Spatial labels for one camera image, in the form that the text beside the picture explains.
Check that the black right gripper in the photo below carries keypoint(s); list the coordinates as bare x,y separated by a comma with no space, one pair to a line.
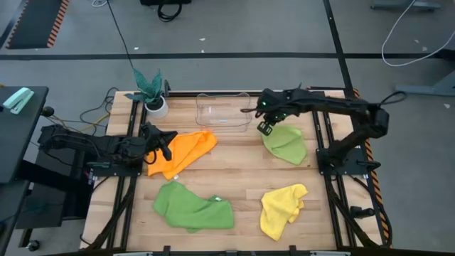
273,110

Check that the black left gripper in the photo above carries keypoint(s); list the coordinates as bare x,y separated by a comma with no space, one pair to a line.
153,137

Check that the orange microfiber towel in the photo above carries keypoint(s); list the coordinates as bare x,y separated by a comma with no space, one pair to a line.
188,149

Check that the light green microfiber towel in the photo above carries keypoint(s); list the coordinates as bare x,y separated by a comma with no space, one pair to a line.
288,145

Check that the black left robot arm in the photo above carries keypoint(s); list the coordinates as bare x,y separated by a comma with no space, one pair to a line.
106,144

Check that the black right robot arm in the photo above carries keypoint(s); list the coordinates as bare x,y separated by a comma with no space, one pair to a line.
337,103

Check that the dark green microfiber towel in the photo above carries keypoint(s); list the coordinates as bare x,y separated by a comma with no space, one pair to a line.
192,209

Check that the yellow microfiber towel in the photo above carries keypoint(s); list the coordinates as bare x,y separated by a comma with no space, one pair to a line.
279,213

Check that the artificial plant in white pot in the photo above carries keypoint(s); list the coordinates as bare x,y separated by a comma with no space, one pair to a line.
156,108

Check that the clear plastic bin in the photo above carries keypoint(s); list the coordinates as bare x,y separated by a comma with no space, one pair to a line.
213,121

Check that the orange black hazard tape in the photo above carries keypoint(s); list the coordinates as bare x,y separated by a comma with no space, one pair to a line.
369,153

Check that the black desk knob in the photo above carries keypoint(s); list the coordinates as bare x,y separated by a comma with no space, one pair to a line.
47,111

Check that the black clamp knob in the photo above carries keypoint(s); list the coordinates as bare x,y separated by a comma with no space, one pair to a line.
360,212

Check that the black cabinet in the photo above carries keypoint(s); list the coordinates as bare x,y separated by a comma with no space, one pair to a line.
53,199

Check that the black side desk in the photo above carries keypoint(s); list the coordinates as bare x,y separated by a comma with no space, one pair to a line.
17,142

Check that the mint green stapler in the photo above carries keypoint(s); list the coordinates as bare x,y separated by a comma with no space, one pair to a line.
17,100

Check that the grey desk foot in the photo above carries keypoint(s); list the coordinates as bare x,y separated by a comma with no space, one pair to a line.
401,5
426,89

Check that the black caster wheel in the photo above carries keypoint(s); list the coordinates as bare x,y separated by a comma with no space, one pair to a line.
33,245

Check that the black orange-striped floor mat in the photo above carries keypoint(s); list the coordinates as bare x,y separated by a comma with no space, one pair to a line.
35,25

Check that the black aluminium table frame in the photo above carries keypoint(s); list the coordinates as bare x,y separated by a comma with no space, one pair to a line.
181,94

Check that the black camera post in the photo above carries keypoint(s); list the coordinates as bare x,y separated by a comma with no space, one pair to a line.
298,86
166,89

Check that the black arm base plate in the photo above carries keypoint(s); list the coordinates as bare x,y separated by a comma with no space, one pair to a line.
355,156
117,171

